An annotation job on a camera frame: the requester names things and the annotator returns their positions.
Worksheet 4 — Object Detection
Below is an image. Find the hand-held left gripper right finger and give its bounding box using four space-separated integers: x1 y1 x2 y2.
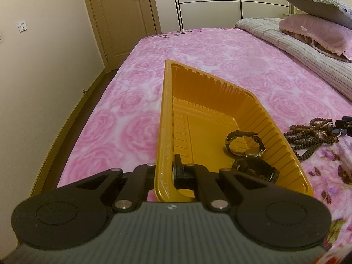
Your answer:
173 154 278 213

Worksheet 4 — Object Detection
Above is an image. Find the white wardrobe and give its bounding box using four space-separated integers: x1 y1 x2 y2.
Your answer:
170 0 291 31

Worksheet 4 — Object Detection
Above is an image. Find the dark brown bead necklace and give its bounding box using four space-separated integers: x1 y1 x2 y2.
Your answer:
283 125 325 161

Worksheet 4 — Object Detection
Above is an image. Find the orange plastic tray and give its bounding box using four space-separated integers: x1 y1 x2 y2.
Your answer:
154 59 314 202

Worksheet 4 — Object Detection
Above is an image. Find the pink pillow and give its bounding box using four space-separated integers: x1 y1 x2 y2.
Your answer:
278 13 352 61

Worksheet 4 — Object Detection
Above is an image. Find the brown wooden door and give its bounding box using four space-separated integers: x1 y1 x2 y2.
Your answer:
81 0 161 72

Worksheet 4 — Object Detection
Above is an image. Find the striped grey quilt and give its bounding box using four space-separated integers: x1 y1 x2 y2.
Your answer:
235 17 352 101

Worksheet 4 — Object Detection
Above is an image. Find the metal band wristwatch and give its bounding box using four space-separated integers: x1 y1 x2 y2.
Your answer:
225 131 267 158

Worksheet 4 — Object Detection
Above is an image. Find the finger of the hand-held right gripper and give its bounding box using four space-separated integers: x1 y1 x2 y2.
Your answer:
335 117 352 128
331 128 352 144

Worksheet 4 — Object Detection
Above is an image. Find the black wristwatch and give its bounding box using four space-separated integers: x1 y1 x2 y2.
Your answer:
232 156 280 183

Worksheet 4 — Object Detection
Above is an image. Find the pink floral bed sheet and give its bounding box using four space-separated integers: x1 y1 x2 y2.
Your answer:
56 27 352 264

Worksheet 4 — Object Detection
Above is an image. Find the grey pillow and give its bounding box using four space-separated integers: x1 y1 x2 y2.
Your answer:
276 0 352 29

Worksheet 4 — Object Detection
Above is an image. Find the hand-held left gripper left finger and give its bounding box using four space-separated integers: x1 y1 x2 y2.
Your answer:
57 163 157 213

